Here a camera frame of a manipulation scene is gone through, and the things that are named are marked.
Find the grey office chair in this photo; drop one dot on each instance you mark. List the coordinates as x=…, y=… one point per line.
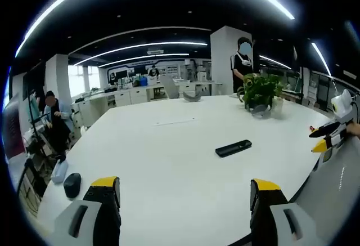
x=170, y=87

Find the white drawer cabinet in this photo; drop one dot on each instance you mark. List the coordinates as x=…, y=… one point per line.
x=132, y=95

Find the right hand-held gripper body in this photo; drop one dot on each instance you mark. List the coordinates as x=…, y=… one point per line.
x=342, y=107

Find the green potted plant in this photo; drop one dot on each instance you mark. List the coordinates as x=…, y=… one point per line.
x=260, y=89

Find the light blue bottle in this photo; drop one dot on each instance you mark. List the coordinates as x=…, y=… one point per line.
x=59, y=171

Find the blue container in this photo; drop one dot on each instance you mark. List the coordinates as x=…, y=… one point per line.
x=143, y=81

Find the black remote control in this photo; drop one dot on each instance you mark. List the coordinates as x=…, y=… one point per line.
x=233, y=148

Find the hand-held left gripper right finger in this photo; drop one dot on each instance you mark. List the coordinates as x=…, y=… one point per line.
x=277, y=215

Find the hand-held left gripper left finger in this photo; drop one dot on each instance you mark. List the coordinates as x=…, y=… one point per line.
x=92, y=218

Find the dark round speaker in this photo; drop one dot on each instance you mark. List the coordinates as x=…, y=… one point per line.
x=72, y=185

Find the white cup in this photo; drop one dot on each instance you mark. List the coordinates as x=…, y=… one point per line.
x=277, y=105

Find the person's right hand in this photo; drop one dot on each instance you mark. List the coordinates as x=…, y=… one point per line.
x=355, y=129

